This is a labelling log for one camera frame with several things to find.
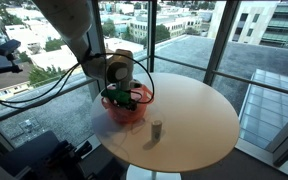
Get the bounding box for dark slanted window mullion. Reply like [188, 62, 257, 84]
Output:
[202, 0, 242, 86]

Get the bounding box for blue chair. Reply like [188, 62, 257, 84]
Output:
[0, 130, 70, 180]

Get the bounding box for grey window column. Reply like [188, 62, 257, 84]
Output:
[83, 0, 112, 102]

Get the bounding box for dark vertical window mullion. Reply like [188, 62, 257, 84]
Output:
[146, 0, 158, 74]

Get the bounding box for orange plastic bag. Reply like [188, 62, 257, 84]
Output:
[100, 83, 155, 125]

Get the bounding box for black side camera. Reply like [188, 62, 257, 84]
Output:
[0, 39, 22, 57]

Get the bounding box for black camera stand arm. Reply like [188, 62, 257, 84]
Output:
[0, 53, 24, 78]

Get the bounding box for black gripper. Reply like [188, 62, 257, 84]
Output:
[117, 99, 139, 112]

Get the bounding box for black equipment cart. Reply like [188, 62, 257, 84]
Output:
[33, 139, 125, 180]

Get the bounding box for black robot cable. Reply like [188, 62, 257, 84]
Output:
[0, 52, 156, 109]

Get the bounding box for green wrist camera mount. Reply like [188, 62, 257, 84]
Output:
[100, 88, 132, 105]

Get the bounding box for beige cylindrical container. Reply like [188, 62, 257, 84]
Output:
[151, 120, 163, 144]

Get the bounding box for white table pedestal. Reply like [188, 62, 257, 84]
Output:
[125, 164, 182, 180]

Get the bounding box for grey horizontal window rail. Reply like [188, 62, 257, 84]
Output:
[0, 75, 102, 128]
[153, 54, 288, 99]

